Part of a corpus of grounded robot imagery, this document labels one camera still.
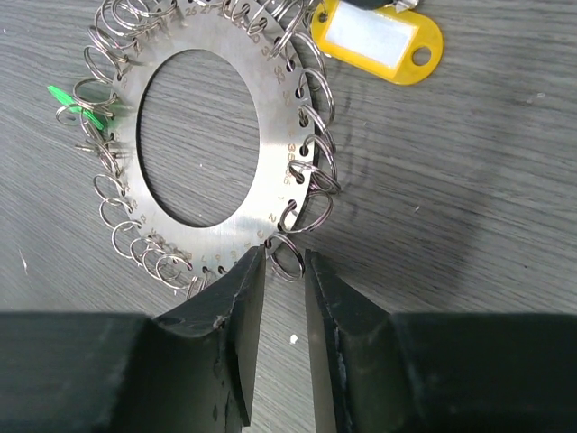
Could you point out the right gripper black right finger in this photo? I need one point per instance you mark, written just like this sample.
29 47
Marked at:
376 371

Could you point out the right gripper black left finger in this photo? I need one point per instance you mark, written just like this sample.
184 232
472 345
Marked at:
191 369

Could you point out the green plastic key tag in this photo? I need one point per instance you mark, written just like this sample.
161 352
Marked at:
91 111

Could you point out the yellow plastic key tag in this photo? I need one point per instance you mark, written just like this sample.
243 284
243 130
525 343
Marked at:
403 48

